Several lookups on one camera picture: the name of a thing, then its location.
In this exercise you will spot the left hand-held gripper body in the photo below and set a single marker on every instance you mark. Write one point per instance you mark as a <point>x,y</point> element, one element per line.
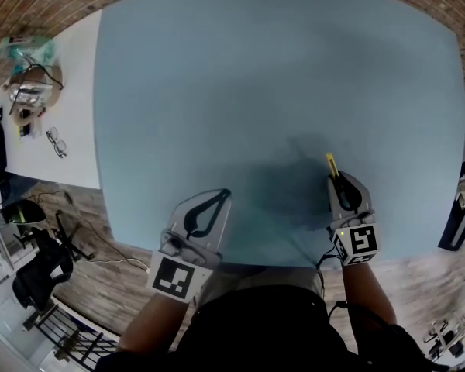
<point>178,277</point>

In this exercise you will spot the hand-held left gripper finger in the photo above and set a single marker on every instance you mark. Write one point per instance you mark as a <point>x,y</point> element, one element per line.
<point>176,215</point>
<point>221,227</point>

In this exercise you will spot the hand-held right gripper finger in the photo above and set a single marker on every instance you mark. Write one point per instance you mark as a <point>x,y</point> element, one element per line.
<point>366,198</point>
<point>334,204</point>

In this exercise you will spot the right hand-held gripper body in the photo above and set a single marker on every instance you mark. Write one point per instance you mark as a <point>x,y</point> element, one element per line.
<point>360,242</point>

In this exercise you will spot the yellow black utility knife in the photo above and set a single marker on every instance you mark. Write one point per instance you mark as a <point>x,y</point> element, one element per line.
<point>330,161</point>

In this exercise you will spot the person's right forearm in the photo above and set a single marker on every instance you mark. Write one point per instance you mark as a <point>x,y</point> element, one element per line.
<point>366,297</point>

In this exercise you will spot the person's left forearm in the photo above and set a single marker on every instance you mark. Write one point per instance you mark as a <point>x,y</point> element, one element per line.
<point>151,324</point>

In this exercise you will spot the person's shorts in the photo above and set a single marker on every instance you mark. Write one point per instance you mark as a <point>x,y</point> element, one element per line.
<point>263,279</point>

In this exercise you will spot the black chair with clothes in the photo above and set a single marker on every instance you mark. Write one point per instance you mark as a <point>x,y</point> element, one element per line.
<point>457,227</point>

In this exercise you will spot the person's torso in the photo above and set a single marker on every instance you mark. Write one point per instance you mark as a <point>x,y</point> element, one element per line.
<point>263,335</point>

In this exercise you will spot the black metal railing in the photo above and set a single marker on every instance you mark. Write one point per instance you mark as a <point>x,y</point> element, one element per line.
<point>73,343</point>

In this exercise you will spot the grey chair base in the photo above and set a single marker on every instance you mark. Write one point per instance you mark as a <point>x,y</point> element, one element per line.
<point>447,339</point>

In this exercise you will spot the black office chair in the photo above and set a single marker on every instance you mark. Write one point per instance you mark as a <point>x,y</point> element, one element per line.
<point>42,269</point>

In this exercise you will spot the light blue table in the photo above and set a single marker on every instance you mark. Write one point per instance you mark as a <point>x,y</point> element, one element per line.
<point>255,91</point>

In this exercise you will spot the eyeglasses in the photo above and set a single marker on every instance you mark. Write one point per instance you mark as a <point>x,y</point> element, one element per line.
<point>57,143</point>

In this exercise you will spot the long white table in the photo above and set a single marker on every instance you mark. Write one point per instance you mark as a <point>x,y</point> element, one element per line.
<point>77,111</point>

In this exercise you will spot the black green bag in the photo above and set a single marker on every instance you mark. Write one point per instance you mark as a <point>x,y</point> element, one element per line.
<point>19,215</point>

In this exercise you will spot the small black box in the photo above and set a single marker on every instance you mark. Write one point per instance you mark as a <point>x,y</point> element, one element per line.
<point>25,131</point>

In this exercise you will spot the steel kettle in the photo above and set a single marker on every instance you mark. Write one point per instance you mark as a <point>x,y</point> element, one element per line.
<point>29,91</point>

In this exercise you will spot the green spray bottle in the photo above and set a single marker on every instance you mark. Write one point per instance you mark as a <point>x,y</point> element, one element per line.
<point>27,49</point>

